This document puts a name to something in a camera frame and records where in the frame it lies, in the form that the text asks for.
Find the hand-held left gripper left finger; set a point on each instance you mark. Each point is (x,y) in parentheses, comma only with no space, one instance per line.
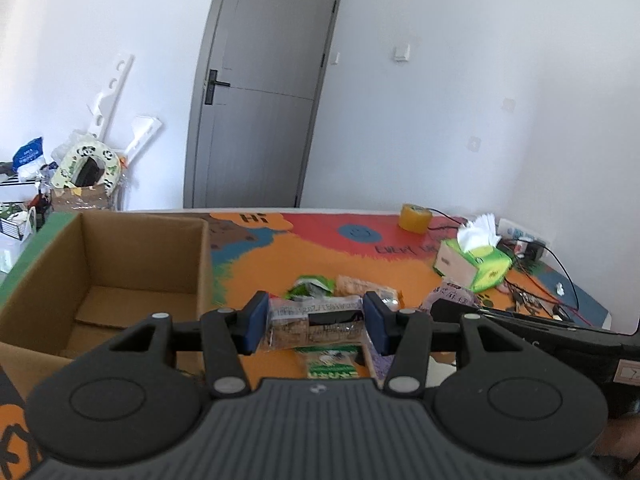
(257,321)

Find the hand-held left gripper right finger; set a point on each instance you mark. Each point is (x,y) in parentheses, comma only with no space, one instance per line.
(374,323)

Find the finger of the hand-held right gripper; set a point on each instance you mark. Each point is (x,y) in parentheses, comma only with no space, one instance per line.
(450,311)

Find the clear brown biscuit packet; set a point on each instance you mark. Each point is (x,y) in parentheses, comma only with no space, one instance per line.
(292,331)

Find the orange clear bread packet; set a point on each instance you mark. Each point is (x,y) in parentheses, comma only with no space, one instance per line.
(357,286)

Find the person's right forearm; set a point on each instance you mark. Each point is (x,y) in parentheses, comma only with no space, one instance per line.
(620,452)

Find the purple speckled snack packet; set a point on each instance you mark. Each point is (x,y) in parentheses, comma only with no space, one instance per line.
(377,367)

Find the green tissue box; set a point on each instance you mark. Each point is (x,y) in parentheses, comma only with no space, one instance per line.
(480,266)

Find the crumpled green snack packet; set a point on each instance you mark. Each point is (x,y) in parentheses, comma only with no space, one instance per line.
(310,287)

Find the green white snack packet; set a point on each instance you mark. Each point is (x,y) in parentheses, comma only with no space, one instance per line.
(327,365)

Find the white paper scrap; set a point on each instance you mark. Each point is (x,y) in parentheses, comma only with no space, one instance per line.
(559,289)

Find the colourful printed mat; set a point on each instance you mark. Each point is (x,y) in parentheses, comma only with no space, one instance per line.
(320,255)

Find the yellow tape roll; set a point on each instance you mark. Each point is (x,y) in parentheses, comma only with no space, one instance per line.
(415,219)

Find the white power strip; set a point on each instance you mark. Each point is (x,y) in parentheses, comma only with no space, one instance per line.
(510,230)

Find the black power adapter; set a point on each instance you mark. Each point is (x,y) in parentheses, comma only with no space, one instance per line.
(532,251)

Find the grey door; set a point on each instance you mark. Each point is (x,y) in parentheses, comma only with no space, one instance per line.
(260,110)

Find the taped cardboard box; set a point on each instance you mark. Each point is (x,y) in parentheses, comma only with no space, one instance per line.
(82,199)

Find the short white board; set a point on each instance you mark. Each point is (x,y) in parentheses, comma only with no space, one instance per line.
(141,132)

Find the panda pattern toilet seat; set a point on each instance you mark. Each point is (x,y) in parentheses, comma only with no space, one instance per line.
(67,160)

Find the small striped box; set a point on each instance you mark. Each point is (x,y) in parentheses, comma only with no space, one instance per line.
(14,229)

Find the long white perforated board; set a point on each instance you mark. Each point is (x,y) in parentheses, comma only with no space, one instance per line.
(112,92)

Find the blue white plastic bag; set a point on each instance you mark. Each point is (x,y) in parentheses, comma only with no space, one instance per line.
(27,157)

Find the white wall socket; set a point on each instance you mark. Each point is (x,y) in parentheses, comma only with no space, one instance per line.
(508,104)

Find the white light switch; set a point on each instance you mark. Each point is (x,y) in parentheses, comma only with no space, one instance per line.
(401,53)

